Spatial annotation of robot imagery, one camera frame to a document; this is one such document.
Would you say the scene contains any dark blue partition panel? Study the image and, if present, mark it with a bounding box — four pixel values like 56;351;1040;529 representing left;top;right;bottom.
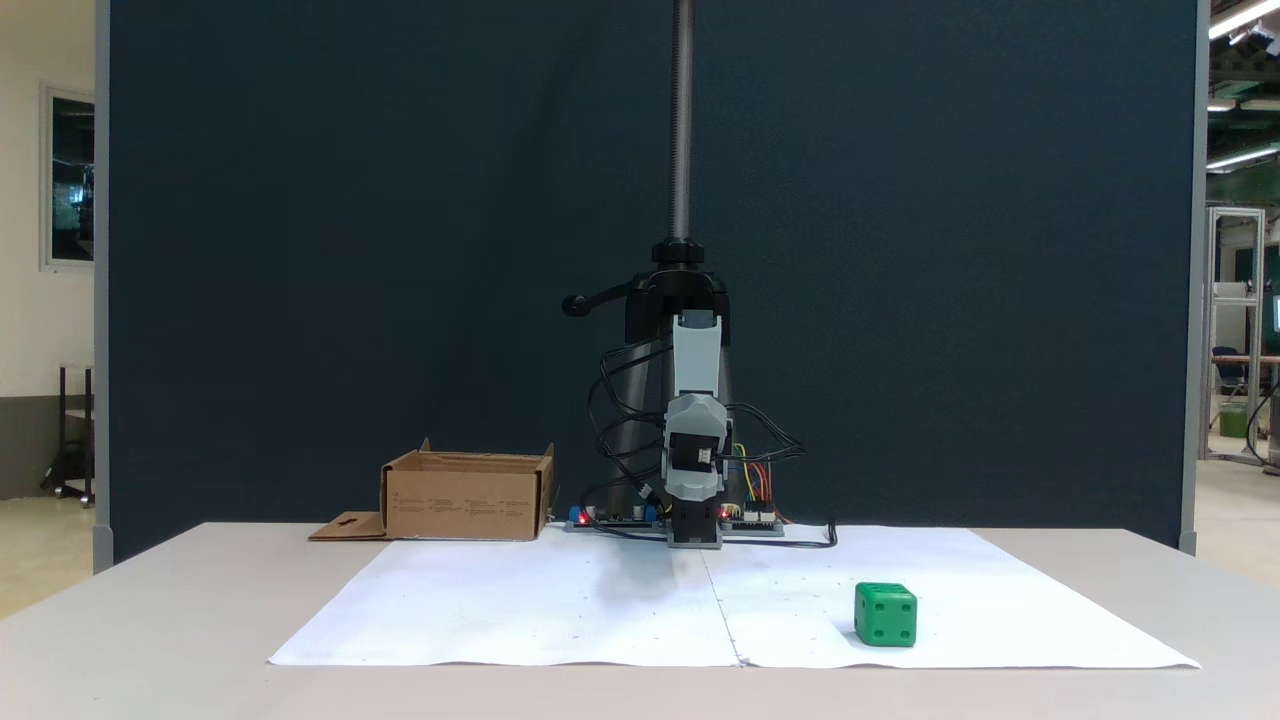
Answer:
95;0;1212;563

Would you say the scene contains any ceiling light strip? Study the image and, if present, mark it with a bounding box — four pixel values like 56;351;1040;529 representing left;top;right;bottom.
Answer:
1206;145;1280;171
1208;0;1280;41

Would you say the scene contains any green die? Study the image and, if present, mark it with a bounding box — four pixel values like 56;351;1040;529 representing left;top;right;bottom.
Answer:
854;582;919;648

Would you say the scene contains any circuit board with coloured wires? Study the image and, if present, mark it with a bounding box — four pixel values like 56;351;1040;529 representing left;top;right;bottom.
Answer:
722;505;787;538

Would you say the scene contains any black camera tripod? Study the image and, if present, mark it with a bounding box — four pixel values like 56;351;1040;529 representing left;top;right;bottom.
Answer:
562;0;737;506

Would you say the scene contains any white paper sheet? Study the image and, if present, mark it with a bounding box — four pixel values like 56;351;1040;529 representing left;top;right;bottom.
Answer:
700;525;1201;670
268;525;742;669

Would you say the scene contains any black cart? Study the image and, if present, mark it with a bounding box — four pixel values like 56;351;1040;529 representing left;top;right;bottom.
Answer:
42;365;96;507

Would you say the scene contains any blue office chair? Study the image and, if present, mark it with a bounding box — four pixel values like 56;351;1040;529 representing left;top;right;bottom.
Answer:
1211;346;1248;401

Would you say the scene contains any blue circuit board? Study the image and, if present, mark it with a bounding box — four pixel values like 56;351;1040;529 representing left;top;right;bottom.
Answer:
565;505;663;533

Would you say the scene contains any aluminium profile frame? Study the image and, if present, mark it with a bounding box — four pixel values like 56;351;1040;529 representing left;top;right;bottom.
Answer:
1200;205;1268;463

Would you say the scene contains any brown cardboard box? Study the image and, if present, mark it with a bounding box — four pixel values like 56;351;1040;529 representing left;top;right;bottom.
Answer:
309;438;557;543

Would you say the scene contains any black motor cable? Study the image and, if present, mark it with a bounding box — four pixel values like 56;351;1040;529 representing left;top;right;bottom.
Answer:
725;400;807;467
720;520;838;550
580;470;667;542
587;340;673;483

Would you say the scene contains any framed wall window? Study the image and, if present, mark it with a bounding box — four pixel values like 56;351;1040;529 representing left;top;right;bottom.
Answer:
40;85;97;273

